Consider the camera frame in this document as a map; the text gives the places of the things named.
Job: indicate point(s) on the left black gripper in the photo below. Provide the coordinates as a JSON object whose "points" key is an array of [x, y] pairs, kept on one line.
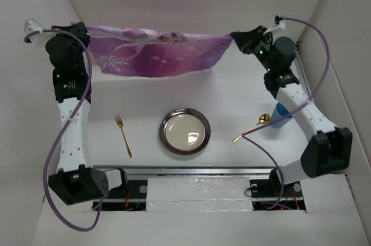
{"points": [[77, 30]]}

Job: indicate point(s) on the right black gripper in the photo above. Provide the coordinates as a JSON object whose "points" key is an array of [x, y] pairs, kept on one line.
{"points": [[246, 40]]}

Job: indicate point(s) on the purple Elsa cloth placemat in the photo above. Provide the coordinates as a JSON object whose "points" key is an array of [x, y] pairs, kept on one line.
{"points": [[138, 52]]}

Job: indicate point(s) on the gold fork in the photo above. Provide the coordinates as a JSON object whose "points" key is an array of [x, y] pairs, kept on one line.
{"points": [[120, 126]]}

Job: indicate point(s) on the steel plate with cream centre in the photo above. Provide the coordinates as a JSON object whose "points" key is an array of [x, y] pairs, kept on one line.
{"points": [[185, 131]]}

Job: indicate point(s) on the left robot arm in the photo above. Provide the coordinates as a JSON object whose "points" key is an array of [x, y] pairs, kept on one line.
{"points": [[76, 180]]}

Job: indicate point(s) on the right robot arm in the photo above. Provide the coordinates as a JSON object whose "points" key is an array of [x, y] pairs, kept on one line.
{"points": [[329, 147]]}

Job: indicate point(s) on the blue plastic cup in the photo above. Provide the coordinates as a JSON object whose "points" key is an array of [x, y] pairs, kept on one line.
{"points": [[280, 116]]}

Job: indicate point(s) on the gold spoon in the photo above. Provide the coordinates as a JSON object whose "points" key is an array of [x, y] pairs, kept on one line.
{"points": [[264, 119]]}

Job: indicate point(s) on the white foam block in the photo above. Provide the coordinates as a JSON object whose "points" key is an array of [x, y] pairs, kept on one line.
{"points": [[198, 194]]}

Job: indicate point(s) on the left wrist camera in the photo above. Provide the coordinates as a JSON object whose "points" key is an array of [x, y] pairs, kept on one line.
{"points": [[31, 26]]}

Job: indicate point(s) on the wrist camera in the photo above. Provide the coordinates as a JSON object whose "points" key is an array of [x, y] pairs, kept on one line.
{"points": [[279, 25], [31, 26]]}

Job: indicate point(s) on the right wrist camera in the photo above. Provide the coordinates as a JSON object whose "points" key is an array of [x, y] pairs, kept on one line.
{"points": [[279, 25]]}

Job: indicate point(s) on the aluminium right side rail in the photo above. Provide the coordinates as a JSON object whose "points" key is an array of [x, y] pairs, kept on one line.
{"points": [[300, 73]]}

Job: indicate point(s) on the aluminium rail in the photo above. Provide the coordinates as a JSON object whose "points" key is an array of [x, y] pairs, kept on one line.
{"points": [[162, 171], [300, 73]]}

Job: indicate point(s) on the aluminium front rail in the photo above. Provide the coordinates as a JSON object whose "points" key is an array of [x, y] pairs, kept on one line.
{"points": [[162, 171]]}

